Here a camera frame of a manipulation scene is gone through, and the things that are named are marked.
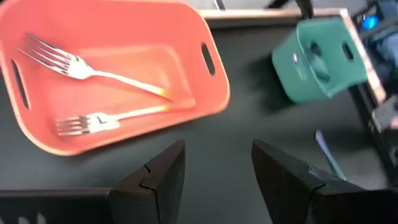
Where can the black table mat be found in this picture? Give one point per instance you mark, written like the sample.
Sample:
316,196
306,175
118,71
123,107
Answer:
248,118

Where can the teal plastic bin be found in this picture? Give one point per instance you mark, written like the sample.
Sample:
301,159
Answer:
292,84

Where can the orange plastic bin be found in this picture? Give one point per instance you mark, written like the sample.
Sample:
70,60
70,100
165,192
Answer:
140,46

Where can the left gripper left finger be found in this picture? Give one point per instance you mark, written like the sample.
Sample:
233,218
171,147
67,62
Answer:
155,186

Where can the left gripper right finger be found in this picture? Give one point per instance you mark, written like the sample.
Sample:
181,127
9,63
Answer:
286,186

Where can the black rear frame post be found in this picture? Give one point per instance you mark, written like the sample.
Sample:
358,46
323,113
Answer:
306,7

